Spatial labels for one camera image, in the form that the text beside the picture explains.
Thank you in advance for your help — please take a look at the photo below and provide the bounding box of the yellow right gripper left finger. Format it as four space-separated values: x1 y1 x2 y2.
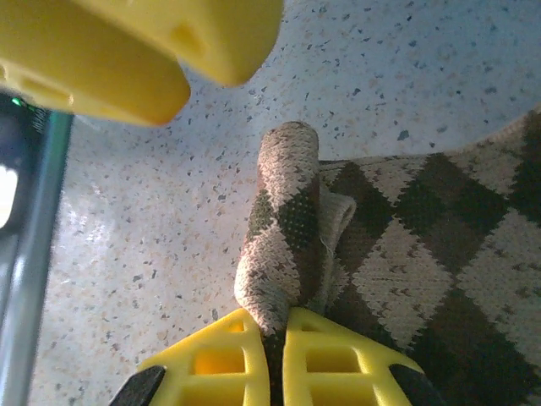
108 307 272 406

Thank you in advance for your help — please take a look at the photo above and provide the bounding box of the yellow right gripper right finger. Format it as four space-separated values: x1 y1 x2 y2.
281 306 447 406

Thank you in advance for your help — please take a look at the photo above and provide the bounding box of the brown beige argyle sock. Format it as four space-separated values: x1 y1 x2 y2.
233 103 541 406

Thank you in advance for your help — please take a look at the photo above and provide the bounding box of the aluminium front frame rail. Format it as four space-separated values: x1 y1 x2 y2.
0 91 76 406

